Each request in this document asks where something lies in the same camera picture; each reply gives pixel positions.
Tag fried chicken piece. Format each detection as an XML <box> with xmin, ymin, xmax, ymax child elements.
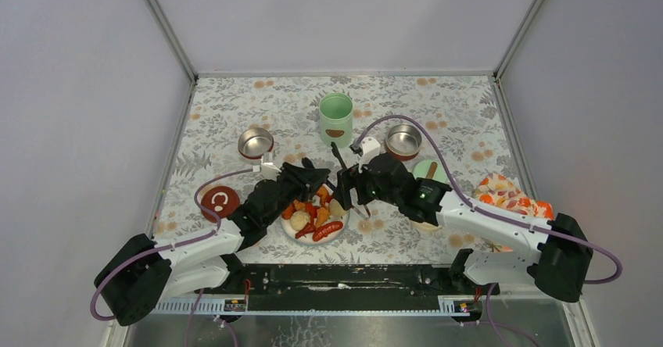
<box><xmin>293</xmin><ymin>200</ymin><xmax>306</xmax><ymax>211</ymax></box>
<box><xmin>314</xmin><ymin>206</ymin><xmax>330</xmax><ymax>228</ymax></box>

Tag black tongs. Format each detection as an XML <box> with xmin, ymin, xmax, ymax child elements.
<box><xmin>331</xmin><ymin>142</ymin><xmax>371</xmax><ymax>220</ymax></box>

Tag rice ball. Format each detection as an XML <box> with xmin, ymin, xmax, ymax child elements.
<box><xmin>288</xmin><ymin>210</ymin><xmax>310</xmax><ymax>232</ymax></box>
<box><xmin>328</xmin><ymin>199</ymin><xmax>348</xmax><ymax>218</ymax></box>

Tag steel bowl red band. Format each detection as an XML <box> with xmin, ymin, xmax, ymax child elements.
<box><xmin>238</xmin><ymin>127</ymin><xmax>274</xmax><ymax>159</ymax></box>
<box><xmin>385</xmin><ymin>123</ymin><xmax>422</xmax><ymax>161</ymax></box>

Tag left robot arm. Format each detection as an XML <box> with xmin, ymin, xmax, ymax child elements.
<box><xmin>89</xmin><ymin>159</ymin><xmax>331</xmax><ymax>326</ymax></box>

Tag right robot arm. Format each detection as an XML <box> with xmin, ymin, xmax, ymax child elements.
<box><xmin>334</xmin><ymin>153</ymin><xmax>593</xmax><ymax>302</ymax></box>

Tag orange drumstick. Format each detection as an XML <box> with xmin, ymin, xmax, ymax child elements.
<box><xmin>281</xmin><ymin>203</ymin><xmax>296</xmax><ymax>220</ymax></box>

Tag white plate with food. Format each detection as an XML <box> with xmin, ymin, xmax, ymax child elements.
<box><xmin>280</xmin><ymin>184</ymin><xmax>349</xmax><ymax>246</ymax></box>

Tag red sausage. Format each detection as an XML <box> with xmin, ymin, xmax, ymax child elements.
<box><xmin>312</xmin><ymin>220</ymin><xmax>344</xmax><ymax>241</ymax></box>

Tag cream round lid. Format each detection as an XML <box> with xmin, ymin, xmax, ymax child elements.
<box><xmin>410</xmin><ymin>220</ymin><xmax>442</xmax><ymax>233</ymax></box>

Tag green cylindrical container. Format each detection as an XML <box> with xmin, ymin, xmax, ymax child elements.
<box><xmin>318</xmin><ymin>93</ymin><xmax>354</xmax><ymax>148</ymax></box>

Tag red round lid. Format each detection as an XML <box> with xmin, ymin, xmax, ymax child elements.
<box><xmin>200</xmin><ymin>185</ymin><xmax>240</xmax><ymax>224</ymax></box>

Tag floral table mat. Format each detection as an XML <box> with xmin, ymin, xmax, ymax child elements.
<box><xmin>153</xmin><ymin>76</ymin><xmax>518</xmax><ymax>264</ymax></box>

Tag orange floral cloth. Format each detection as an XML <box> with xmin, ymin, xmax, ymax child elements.
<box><xmin>473</xmin><ymin>173</ymin><xmax>554</xmax><ymax>220</ymax></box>

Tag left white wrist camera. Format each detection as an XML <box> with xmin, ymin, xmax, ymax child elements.
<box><xmin>253</xmin><ymin>152</ymin><xmax>281</xmax><ymax>181</ymax></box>

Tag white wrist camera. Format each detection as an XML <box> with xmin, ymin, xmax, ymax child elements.
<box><xmin>350</xmin><ymin>136</ymin><xmax>382</xmax><ymax>172</ymax></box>
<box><xmin>253</xmin><ymin>152</ymin><xmax>281</xmax><ymax>181</ymax></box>

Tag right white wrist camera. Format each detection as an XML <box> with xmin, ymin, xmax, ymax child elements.
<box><xmin>350</xmin><ymin>136</ymin><xmax>382</xmax><ymax>172</ymax></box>

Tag green lid with handle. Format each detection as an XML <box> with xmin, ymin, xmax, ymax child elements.
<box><xmin>411</xmin><ymin>159</ymin><xmax>450</xmax><ymax>184</ymax></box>

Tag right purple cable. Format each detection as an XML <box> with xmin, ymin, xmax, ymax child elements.
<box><xmin>349</xmin><ymin>115</ymin><xmax>624</xmax><ymax>285</ymax></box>

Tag purple cable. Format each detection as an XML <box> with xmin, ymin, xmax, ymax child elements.
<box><xmin>90</xmin><ymin>167</ymin><xmax>256</xmax><ymax>322</ymax></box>
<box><xmin>349</xmin><ymin>115</ymin><xmax>624</xmax><ymax>285</ymax></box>

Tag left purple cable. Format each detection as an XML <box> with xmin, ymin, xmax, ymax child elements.
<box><xmin>90</xmin><ymin>167</ymin><xmax>256</xmax><ymax>322</ymax></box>

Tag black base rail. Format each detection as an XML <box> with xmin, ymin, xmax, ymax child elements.
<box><xmin>210</xmin><ymin>264</ymin><xmax>477</xmax><ymax>297</ymax></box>

